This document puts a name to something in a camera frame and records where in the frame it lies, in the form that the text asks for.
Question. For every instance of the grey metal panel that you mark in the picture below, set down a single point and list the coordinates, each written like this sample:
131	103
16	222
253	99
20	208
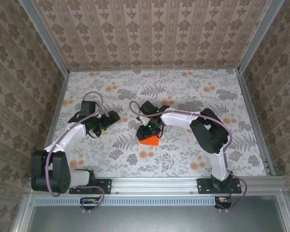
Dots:
159	220

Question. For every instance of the aluminium side rail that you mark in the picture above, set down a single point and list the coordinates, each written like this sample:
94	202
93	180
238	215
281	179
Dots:
254	120
57	111

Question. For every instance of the thin aluminium table edge rail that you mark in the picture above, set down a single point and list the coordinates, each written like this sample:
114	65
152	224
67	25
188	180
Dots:
154	69

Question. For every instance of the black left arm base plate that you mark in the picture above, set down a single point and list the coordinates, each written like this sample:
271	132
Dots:
106	186

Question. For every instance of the floral print tablecloth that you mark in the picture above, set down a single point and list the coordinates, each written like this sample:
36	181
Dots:
183	157

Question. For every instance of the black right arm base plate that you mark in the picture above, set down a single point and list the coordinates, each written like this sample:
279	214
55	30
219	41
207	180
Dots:
203	186

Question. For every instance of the orange paper sheet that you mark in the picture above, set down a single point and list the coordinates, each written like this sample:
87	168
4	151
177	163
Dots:
152	142

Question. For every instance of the small black electronics board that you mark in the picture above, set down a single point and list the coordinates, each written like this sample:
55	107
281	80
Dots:
223	200
89	201

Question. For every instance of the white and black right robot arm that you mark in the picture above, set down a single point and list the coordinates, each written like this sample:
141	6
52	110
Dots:
178	118

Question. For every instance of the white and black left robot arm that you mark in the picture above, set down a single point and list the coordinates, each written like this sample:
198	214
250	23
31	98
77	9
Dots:
72	136

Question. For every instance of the aluminium frame post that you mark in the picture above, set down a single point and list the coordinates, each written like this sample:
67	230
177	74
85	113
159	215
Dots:
259	36
45	36

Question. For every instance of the long aluminium mounting rail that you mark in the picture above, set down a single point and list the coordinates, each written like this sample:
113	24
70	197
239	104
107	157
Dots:
154	184

